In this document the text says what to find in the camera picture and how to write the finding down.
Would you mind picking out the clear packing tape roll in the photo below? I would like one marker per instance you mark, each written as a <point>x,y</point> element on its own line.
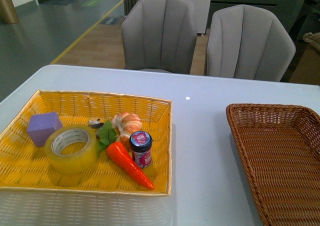
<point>72,149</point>

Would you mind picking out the yellow woven basket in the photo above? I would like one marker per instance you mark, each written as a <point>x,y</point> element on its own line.
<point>23,166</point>

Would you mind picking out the brown wicker basket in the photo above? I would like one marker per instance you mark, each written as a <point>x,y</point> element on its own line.
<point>279,148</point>

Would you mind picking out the toy croissant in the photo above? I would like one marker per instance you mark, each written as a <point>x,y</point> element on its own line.
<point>127,124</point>

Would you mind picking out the small jar with pink label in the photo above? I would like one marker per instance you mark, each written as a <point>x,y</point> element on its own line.
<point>141,146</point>

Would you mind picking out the orange toy carrot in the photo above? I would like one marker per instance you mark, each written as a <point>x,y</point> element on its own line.
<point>119,154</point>

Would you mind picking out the small panda figurine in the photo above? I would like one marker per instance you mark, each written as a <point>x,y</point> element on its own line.
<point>95,124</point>

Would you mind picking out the left grey upholstered chair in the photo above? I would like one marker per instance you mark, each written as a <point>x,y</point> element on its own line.
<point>160,35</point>

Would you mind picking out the grey upholstered chair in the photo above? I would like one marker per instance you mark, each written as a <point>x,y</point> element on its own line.
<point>160,35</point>
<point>248,42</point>

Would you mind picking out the right grey upholstered chair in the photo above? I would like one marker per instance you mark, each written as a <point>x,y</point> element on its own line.
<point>248,42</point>

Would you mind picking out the purple foam cube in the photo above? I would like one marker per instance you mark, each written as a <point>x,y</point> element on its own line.
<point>41,126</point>

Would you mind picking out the black appliance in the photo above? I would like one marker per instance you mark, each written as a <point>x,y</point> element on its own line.
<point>308,18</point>

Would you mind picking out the gold planter with plant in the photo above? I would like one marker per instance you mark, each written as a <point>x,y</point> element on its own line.
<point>8,13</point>

